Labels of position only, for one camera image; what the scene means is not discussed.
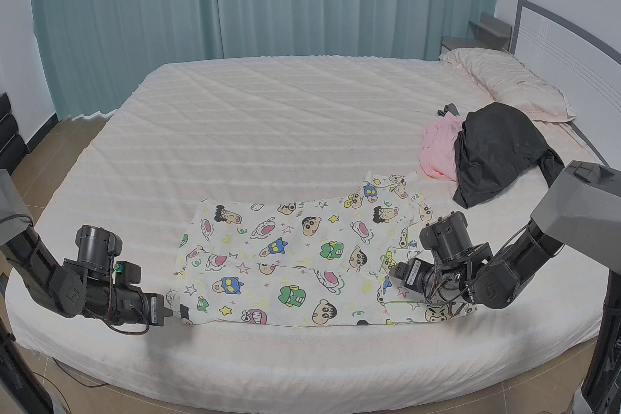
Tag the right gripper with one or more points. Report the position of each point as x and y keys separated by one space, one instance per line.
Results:
x=417 y=278

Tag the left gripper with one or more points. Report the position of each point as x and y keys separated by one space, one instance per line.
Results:
x=138 y=308

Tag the white printed pyjama top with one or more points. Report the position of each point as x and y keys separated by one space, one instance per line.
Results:
x=301 y=266

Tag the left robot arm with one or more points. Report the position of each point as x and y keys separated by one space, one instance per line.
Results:
x=43 y=271

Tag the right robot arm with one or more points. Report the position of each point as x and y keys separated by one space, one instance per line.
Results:
x=533 y=237

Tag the bed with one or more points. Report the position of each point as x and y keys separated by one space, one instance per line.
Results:
x=291 y=121

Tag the pink garment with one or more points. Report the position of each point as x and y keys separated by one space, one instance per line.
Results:
x=439 y=150

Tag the black garment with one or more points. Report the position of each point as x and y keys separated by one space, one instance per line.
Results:
x=499 y=145

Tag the dark grey garment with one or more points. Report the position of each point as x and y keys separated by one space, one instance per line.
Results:
x=445 y=109

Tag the black chest of drawers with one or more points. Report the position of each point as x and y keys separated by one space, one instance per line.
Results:
x=9 y=130

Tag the pale pink pillow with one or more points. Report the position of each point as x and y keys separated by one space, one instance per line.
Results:
x=519 y=82

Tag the grey bedside table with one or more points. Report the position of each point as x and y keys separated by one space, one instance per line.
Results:
x=485 y=33

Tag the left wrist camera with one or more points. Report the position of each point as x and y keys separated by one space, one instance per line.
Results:
x=127 y=274

